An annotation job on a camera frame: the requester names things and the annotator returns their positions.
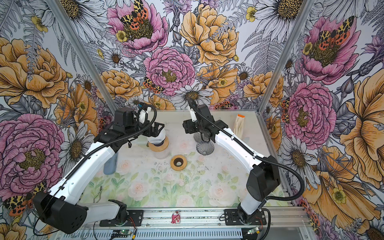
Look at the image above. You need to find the white paper coffee filter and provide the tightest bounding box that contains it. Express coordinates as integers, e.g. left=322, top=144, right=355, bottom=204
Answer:
left=147, top=131, right=166, bottom=145

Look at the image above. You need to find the grey ribbed glass dripper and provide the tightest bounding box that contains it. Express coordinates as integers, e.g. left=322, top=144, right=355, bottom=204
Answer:
left=196, top=141, right=215, bottom=156

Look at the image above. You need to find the wooden dripper ring stand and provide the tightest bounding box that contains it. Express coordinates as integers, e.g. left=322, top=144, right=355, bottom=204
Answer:
left=148, top=137, right=169, bottom=153

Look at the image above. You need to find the orange coffee filter pack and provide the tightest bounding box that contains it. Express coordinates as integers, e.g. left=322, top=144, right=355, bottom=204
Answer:
left=233, top=114, right=245, bottom=139

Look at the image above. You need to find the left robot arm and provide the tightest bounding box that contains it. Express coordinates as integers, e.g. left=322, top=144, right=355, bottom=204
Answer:
left=33, top=123, right=165, bottom=234

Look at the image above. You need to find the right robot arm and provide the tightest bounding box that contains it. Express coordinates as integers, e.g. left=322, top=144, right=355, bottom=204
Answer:
left=183, top=102, right=281, bottom=224

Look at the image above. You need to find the grey blue oval case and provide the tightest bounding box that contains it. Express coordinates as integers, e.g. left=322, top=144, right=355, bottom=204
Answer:
left=103, top=153, right=118, bottom=175

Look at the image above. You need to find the pink small figurine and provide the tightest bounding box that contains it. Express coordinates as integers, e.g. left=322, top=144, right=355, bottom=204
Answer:
left=171, top=211, right=181, bottom=224

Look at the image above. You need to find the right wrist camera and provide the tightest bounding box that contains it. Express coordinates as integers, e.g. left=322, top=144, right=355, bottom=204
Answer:
left=190, top=109, right=197, bottom=122

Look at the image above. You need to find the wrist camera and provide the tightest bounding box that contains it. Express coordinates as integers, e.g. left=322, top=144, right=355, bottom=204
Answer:
left=190, top=109, right=197, bottom=122
left=114, top=107, right=139, bottom=127

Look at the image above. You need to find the clear glass carafe wooden handle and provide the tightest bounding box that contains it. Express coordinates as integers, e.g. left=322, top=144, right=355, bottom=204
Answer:
left=154, top=148, right=171, bottom=159

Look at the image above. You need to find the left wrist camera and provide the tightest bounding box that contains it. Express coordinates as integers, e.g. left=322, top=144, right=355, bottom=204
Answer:
left=114, top=107, right=139, bottom=127

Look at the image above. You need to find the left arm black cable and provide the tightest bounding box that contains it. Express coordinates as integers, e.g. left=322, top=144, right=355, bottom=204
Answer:
left=31, top=102, right=158, bottom=236

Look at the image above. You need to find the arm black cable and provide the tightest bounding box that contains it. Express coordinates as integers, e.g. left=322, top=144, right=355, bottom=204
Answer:
left=187, top=97, right=306, bottom=240
left=31, top=102, right=158, bottom=236

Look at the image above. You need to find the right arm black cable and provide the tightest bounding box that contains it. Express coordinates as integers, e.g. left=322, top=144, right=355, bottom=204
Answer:
left=187, top=97, right=306, bottom=240

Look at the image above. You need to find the aluminium front rail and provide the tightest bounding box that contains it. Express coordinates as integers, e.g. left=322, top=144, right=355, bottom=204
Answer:
left=50, top=207, right=316, bottom=240

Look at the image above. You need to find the aluminium corner post right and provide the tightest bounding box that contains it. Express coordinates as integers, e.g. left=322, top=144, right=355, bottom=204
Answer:
left=257, top=0, right=315, bottom=114

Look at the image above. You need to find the aluminium corner post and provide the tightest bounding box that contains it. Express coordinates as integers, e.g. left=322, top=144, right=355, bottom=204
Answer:
left=47, top=1, right=118, bottom=115
left=257, top=0, right=315, bottom=114

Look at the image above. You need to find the aluminium corner post left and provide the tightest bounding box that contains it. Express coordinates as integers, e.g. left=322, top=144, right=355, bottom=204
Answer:
left=47, top=1, right=118, bottom=115

